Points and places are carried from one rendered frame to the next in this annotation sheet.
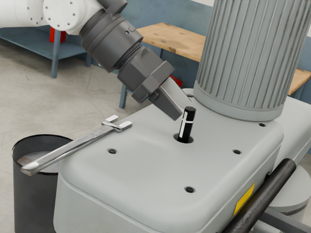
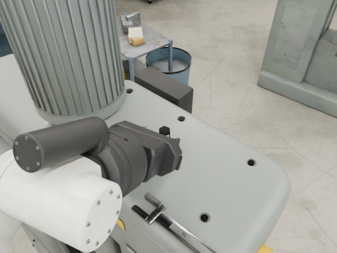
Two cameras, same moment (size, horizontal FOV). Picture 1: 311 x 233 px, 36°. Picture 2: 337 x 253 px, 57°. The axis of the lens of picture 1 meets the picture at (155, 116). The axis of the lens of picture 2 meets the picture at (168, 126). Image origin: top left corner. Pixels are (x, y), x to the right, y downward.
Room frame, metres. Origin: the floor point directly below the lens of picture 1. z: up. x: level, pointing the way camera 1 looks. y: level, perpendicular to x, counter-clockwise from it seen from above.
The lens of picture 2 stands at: (0.66, 0.31, 2.33)
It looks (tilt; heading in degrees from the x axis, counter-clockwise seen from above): 45 degrees down; 284
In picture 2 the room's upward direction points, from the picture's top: straight up
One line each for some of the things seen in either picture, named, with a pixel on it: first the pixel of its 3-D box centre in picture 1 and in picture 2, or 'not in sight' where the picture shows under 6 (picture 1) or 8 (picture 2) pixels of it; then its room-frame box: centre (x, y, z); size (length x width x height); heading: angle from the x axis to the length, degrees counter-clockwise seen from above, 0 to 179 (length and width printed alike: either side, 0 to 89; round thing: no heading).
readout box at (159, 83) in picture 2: not in sight; (164, 104); (0.88, -0.49, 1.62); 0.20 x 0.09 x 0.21; 153
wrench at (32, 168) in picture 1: (80, 142); (200, 248); (0.66, 0.11, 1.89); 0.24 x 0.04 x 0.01; 154
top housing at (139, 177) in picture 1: (178, 171); (160, 173); (0.77, -0.06, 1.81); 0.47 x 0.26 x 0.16; 153
